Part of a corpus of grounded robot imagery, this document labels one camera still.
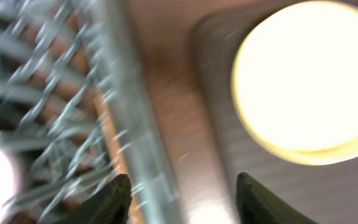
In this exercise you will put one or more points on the wooden chopstick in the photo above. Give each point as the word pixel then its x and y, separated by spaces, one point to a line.
pixel 115 151

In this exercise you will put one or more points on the yellow plate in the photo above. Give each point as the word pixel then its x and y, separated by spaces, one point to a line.
pixel 294 83

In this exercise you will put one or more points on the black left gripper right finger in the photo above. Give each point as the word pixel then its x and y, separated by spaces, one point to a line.
pixel 256 204

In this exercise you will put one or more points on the dark brown serving tray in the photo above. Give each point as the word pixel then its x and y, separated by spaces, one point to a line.
pixel 325 194

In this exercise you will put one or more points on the grey plastic dishwasher rack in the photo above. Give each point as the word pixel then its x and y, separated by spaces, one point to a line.
pixel 55 57

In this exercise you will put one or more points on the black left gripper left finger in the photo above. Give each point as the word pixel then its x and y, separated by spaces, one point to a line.
pixel 110 205

